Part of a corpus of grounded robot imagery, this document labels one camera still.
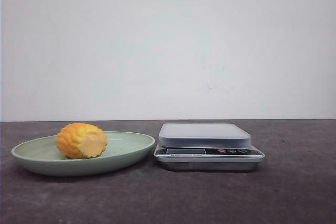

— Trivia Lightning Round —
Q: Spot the silver digital kitchen scale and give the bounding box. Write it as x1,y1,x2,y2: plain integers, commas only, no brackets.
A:
153,123,265,171

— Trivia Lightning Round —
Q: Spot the green shallow plate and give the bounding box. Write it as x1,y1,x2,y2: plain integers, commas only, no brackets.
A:
12,131,155,177

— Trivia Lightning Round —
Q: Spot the yellow corn cob piece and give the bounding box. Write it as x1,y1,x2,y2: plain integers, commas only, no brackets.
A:
56,123,108,159

